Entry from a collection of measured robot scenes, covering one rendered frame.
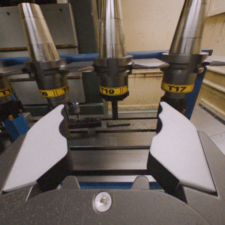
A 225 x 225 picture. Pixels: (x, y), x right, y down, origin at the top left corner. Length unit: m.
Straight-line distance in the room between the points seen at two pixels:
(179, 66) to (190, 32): 0.04
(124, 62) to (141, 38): 0.97
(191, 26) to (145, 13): 0.96
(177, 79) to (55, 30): 0.68
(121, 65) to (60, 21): 0.63
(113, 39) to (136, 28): 0.95
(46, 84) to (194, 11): 0.23
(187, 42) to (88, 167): 0.40
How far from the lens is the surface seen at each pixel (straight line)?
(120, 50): 0.19
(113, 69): 0.19
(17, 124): 0.41
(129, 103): 1.27
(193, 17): 0.22
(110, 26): 0.19
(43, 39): 0.22
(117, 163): 0.43
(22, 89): 0.99
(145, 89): 1.23
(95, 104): 0.86
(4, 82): 0.29
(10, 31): 0.91
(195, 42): 0.22
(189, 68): 0.22
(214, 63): 0.23
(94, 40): 0.78
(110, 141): 0.50
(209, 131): 0.82
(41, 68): 0.22
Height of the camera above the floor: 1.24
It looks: 30 degrees down
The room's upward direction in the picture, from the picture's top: 3 degrees counter-clockwise
